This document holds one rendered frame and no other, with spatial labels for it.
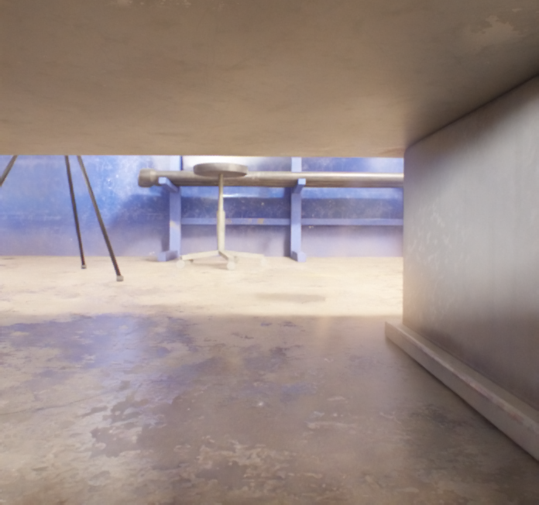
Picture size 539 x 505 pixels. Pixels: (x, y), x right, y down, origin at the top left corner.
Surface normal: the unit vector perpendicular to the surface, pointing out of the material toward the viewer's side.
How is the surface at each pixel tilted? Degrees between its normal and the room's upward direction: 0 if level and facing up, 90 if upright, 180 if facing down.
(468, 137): 90
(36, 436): 0
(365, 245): 90
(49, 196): 90
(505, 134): 90
